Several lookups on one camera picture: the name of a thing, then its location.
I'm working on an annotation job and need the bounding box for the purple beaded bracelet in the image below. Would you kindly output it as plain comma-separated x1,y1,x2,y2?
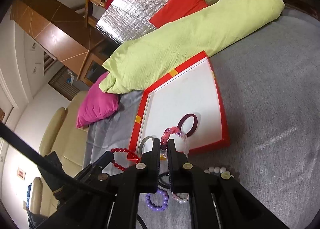
145,187,170,212

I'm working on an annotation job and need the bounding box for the maroon bangle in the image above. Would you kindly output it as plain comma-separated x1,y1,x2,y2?
177,113,198,137

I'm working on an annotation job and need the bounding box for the red beaded bracelet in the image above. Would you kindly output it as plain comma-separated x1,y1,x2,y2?
110,147,142,172

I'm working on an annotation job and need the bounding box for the magenta pillow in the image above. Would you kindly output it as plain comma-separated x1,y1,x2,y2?
76,72,119,129

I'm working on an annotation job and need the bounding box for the clear pink beaded bracelet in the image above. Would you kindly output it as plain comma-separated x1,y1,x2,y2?
160,125,190,158

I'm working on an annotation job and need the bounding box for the black cable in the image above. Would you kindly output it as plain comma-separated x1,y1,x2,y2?
0,121,83,190

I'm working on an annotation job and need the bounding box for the beige leather sofa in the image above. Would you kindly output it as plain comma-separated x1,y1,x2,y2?
29,91,87,217

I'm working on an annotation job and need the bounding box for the grey bed blanket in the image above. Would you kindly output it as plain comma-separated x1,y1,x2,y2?
84,7,319,228

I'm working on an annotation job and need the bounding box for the light green folded duvet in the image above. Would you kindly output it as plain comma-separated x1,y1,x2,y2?
99,0,285,94

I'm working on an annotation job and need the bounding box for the red shallow box tray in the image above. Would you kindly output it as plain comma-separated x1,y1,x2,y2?
129,51,230,154

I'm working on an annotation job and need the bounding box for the pale pink beaded bracelet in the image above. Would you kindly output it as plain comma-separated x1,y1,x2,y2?
171,193,190,205

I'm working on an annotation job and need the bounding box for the white large beaded bracelet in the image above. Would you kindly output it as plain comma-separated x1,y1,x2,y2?
203,166,235,179

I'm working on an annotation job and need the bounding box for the red cushion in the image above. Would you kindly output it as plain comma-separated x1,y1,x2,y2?
149,0,208,29

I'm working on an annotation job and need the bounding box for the brown wooden cabinet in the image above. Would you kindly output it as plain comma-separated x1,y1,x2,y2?
10,0,118,86

